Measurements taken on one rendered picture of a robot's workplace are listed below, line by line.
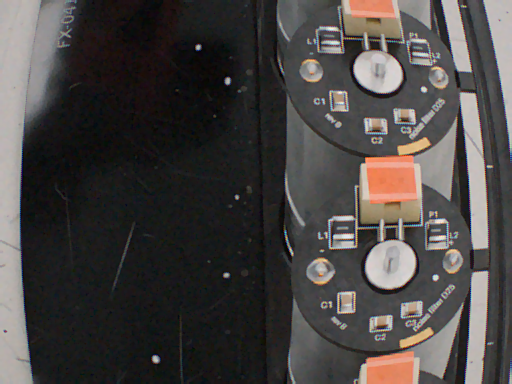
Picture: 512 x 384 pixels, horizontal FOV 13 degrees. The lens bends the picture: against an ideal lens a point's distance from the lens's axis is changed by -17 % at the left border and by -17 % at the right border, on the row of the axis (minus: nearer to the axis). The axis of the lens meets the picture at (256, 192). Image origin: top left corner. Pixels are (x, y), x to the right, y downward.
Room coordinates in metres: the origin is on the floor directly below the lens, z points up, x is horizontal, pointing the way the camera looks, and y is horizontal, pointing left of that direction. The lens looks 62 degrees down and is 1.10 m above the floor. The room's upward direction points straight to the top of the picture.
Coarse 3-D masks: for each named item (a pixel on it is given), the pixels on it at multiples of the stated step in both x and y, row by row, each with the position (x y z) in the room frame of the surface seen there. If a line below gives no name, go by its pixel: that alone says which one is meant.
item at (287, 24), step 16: (288, 0) 0.19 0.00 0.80; (304, 0) 0.19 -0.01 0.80; (320, 0) 0.19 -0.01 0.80; (336, 0) 0.19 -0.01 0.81; (400, 0) 0.19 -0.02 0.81; (416, 0) 0.19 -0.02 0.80; (288, 16) 0.19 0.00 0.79; (304, 16) 0.19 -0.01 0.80; (416, 16) 0.19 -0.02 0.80; (288, 32) 0.19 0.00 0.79
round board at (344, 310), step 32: (352, 192) 0.15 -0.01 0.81; (320, 224) 0.15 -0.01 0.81; (352, 224) 0.15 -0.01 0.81; (384, 224) 0.15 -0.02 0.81; (416, 224) 0.15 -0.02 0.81; (448, 224) 0.15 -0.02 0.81; (320, 256) 0.14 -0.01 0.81; (352, 256) 0.14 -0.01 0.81; (416, 256) 0.14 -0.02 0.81; (320, 288) 0.14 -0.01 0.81; (352, 288) 0.14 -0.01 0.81; (416, 288) 0.14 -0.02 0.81; (448, 288) 0.14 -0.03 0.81; (320, 320) 0.13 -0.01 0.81; (352, 320) 0.13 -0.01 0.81; (384, 320) 0.13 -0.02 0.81; (416, 320) 0.13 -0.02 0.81; (448, 320) 0.13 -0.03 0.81; (384, 352) 0.13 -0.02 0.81
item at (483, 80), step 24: (480, 0) 0.19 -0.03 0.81; (480, 24) 0.18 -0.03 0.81; (480, 48) 0.18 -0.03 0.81; (480, 72) 0.17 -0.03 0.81; (480, 96) 0.17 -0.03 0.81; (480, 120) 0.16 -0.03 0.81; (504, 120) 0.16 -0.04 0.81; (504, 144) 0.16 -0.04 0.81; (504, 168) 0.15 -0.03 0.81; (504, 192) 0.15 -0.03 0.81; (504, 216) 0.15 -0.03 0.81; (504, 240) 0.14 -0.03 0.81; (480, 264) 0.14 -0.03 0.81; (504, 264) 0.14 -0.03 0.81; (504, 288) 0.14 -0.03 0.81; (504, 312) 0.13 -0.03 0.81; (504, 336) 0.13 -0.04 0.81; (504, 360) 0.12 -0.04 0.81
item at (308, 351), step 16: (400, 240) 0.14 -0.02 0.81; (368, 256) 0.14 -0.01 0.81; (384, 256) 0.14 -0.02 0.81; (400, 256) 0.14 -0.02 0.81; (368, 272) 0.14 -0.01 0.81; (384, 272) 0.14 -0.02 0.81; (400, 272) 0.14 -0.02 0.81; (416, 272) 0.14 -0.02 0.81; (384, 288) 0.14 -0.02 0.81; (400, 288) 0.14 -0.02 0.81; (304, 320) 0.14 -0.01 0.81; (304, 336) 0.14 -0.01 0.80; (320, 336) 0.13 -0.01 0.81; (448, 336) 0.13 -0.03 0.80; (304, 352) 0.13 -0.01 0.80; (320, 352) 0.13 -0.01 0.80; (336, 352) 0.13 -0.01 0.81; (352, 352) 0.13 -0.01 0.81; (400, 352) 0.13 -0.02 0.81; (416, 352) 0.13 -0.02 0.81; (432, 352) 0.13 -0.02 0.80; (448, 352) 0.14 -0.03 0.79; (288, 368) 0.14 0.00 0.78; (304, 368) 0.13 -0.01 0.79; (320, 368) 0.13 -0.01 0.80; (336, 368) 0.13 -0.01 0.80; (352, 368) 0.13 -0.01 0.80; (432, 368) 0.13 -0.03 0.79
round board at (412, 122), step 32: (320, 32) 0.17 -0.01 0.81; (416, 32) 0.18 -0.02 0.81; (288, 64) 0.17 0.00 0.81; (320, 64) 0.17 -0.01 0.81; (416, 64) 0.17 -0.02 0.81; (448, 64) 0.17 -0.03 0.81; (288, 96) 0.17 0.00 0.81; (320, 96) 0.16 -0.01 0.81; (352, 96) 0.16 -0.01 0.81; (416, 96) 0.17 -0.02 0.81; (448, 96) 0.17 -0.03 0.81; (320, 128) 0.16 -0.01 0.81; (352, 128) 0.16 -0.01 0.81; (384, 128) 0.16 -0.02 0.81; (416, 128) 0.16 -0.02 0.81; (448, 128) 0.16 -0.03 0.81
